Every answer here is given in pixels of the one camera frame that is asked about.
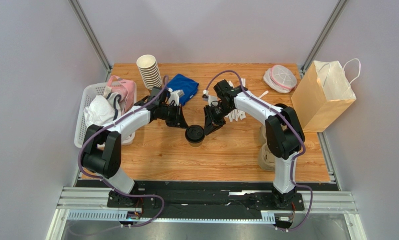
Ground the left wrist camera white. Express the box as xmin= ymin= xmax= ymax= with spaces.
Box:
xmin=168 ymin=88 xmax=185 ymax=106

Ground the right aluminium frame post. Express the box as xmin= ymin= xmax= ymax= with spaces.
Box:
xmin=301 ymin=0 xmax=350 ymax=71

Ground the single brown paper cup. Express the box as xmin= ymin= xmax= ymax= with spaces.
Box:
xmin=189 ymin=140 xmax=203 ymax=148

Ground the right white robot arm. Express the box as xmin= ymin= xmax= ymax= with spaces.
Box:
xmin=204 ymin=80 xmax=305 ymax=209

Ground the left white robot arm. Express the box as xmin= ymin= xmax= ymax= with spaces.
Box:
xmin=78 ymin=87 xmax=189 ymax=207

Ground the stack of paper cups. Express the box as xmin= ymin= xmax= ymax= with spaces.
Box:
xmin=136 ymin=54 xmax=164 ymax=91

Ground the black cup lid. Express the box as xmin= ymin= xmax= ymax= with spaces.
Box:
xmin=185 ymin=125 xmax=205 ymax=144

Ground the left aluminium frame post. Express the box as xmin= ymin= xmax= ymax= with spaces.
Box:
xmin=68 ymin=0 xmax=112 ymax=74

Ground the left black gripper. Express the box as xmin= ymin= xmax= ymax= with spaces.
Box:
xmin=159 ymin=103 xmax=189 ymax=130

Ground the pink cloth item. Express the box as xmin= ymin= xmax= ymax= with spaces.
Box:
xmin=103 ymin=75 xmax=137 ymax=114

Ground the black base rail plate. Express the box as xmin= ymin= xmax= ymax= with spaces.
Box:
xmin=76 ymin=179 xmax=340 ymax=221

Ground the white plastic basket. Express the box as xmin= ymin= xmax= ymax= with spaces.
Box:
xmin=74 ymin=83 xmax=137 ymax=148

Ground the brown paper bag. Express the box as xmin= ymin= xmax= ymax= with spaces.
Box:
xmin=291 ymin=58 xmax=362 ymax=133

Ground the blue folded cloth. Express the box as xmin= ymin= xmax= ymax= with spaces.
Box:
xmin=167 ymin=74 xmax=200 ymax=107

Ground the stack of black lids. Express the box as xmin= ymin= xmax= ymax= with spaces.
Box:
xmin=275 ymin=103 xmax=290 ymax=112

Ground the white pink mesh pouch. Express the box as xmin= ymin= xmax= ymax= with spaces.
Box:
xmin=263 ymin=65 xmax=298 ymax=94

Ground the white crumpled garment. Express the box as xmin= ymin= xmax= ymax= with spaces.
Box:
xmin=83 ymin=93 xmax=122 ymax=127

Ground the aluminium frame post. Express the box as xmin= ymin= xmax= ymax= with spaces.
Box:
xmin=301 ymin=0 xmax=350 ymax=71
xmin=68 ymin=0 xmax=112 ymax=74

